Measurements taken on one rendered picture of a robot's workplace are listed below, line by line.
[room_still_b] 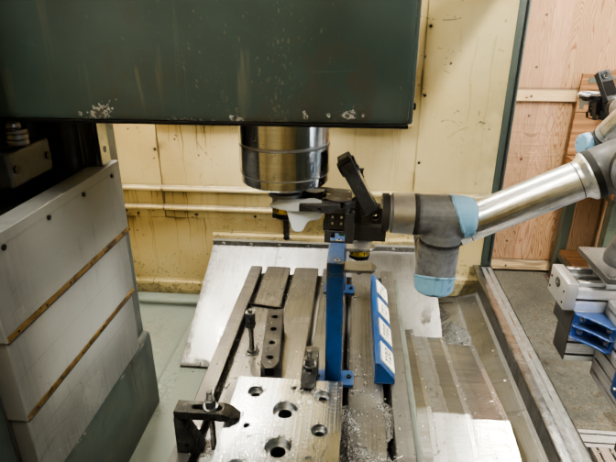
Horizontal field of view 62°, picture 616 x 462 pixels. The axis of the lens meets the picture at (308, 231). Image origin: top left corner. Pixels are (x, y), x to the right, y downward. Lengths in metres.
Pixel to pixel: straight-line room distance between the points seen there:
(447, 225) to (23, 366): 0.77
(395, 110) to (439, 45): 1.15
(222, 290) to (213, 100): 1.28
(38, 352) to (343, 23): 0.76
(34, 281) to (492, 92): 1.54
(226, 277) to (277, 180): 1.21
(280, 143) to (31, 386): 0.61
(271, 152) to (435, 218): 0.31
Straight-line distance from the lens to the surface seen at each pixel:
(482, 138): 1.98
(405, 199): 0.92
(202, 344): 1.87
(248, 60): 0.77
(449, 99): 1.93
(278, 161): 0.84
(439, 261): 0.95
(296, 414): 1.09
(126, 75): 0.83
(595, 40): 3.75
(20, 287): 0.98
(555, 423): 1.47
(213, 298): 1.98
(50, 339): 1.09
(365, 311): 1.58
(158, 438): 1.62
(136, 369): 1.53
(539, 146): 3.76
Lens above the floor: 1.73
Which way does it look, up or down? 23 degrees down
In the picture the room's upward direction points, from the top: straight up
